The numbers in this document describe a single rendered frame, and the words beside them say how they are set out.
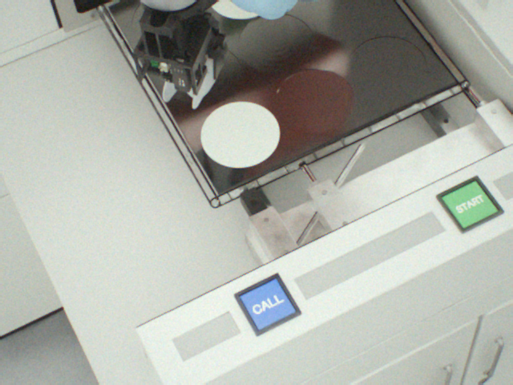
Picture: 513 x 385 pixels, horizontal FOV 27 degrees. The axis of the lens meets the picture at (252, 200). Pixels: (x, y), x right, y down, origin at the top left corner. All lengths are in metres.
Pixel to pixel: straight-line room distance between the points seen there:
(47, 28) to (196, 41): 0.43
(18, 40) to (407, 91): 0.55
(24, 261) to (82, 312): 0.66
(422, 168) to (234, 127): 0.24
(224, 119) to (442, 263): 0.35
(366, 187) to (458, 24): 0.25
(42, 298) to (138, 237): 0.77
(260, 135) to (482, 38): 0.31
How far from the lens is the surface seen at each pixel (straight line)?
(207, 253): 1.39
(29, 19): 1.56
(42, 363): 2.27
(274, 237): 1.29
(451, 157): 1.39
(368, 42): 1.46
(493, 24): 1.41
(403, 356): 1.42
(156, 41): 1.20
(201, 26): 1.22
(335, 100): 1.41
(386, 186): 1.36
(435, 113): 1.46
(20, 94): 1.57
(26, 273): 2.06
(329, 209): 1.31
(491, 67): 1.42
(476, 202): 1.26
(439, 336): 1.43
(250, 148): 1.37
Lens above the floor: 2.04
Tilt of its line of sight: 59 degrees down
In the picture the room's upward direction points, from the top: 6 degrees counter-clockwise
